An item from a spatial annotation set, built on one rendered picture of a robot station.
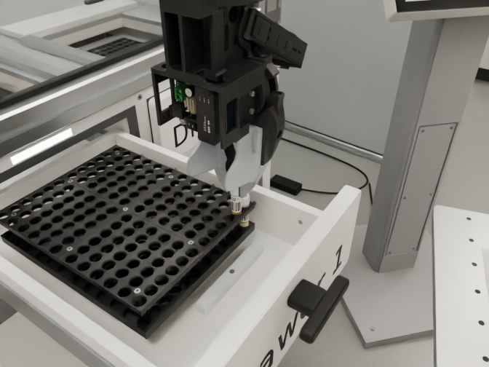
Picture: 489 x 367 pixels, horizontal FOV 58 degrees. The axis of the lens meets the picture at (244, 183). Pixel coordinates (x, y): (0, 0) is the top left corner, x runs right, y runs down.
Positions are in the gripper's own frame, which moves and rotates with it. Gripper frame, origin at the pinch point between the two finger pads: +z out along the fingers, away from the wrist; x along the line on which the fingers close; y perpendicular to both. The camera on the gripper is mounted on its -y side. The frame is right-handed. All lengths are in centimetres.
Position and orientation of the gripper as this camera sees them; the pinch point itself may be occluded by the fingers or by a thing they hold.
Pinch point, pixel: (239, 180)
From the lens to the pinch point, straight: 46.2
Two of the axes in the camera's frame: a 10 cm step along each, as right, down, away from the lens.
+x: 8.3, 3.4, -4.5
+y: -5.6, 4.9, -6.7
